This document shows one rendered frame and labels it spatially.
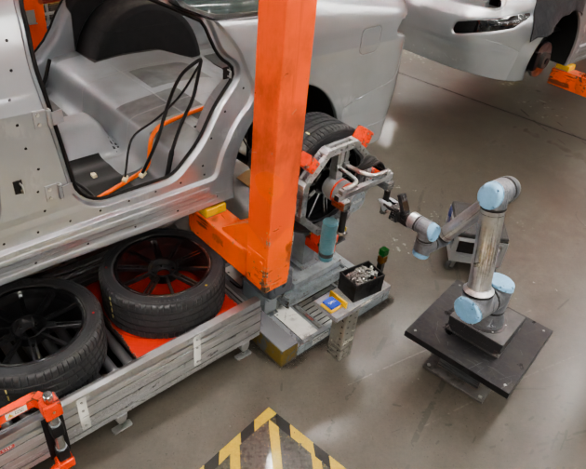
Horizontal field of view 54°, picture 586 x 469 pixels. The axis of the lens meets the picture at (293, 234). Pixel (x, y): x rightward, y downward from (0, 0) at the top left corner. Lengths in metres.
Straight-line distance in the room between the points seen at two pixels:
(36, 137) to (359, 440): 2.04
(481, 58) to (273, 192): 3.14
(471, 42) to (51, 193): 3.75
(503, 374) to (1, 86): 2.60
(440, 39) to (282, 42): 3.23
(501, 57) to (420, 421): 3.25
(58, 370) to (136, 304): 0.48
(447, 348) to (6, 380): 2.10
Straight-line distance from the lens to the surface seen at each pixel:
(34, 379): 2.72
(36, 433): 2.76
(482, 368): 3.15
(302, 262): 3.56
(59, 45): 4.36
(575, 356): 3.92
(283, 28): 2.25
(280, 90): 2.33
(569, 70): 6.34
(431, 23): 5.40
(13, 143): 2.48
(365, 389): 3.27
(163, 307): 2.90
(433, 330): 3.25
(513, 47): 5.34
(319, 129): 3.03
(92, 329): 2.83
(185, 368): 3.03
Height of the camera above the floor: 2.51
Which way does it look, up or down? 37 degrees down
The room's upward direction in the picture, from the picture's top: 6 degrees clockwise
